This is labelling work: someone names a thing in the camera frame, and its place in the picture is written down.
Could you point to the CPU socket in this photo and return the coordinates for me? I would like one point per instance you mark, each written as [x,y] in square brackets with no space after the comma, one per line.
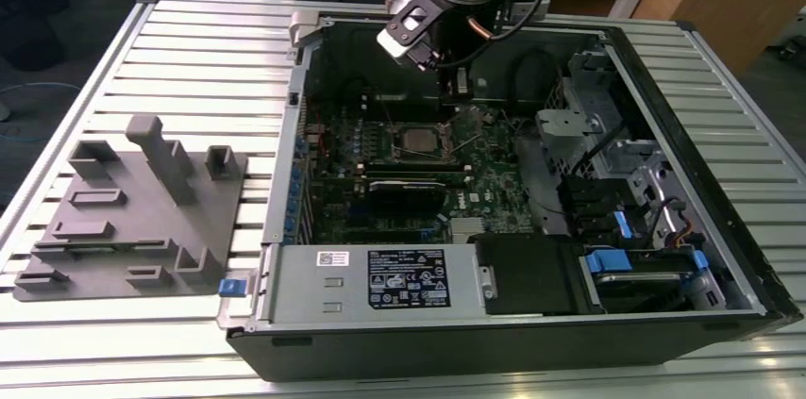
[424,159]

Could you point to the blue disk carrier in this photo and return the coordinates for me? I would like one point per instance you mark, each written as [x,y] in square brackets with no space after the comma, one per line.
[607,261]

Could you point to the black disk bay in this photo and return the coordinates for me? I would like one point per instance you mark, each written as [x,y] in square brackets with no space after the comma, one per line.
[591,201]

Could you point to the blue case latch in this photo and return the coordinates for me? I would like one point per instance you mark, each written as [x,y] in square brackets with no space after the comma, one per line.
[230,288]

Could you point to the silver CPU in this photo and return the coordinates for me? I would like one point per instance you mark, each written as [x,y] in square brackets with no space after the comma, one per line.
[421,139]

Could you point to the green motherboard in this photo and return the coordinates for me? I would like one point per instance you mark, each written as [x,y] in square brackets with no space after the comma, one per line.
[497,191]

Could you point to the silver hard disk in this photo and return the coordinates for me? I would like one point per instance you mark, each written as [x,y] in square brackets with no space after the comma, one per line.
[635,277]

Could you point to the black office chair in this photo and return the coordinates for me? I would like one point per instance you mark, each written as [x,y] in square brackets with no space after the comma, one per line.
[30,17]

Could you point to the grey power supply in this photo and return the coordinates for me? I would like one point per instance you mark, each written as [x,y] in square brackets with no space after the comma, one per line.
[301,295]

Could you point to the blue disk bay clip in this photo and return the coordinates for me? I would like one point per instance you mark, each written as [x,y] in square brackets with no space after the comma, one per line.
[621,224]

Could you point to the office chair base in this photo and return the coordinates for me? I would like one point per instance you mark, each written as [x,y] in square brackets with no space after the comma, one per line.
[792,47]

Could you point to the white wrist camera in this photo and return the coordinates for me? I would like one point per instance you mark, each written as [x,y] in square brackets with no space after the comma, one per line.
[396,45]

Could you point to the black graphics card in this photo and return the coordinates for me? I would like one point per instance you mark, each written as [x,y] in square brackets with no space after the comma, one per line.
[405,201]

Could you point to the metal drive cage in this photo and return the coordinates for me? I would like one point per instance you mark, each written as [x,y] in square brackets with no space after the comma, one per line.
[563,128]

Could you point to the silver chipset heatsink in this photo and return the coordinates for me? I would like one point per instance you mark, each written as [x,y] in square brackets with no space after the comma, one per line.
[468,225]

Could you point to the grey parts rack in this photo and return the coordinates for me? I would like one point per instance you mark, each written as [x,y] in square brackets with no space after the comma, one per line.
[144,229]

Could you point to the black PC case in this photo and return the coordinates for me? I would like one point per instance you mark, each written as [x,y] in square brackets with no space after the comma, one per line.
[503,352]

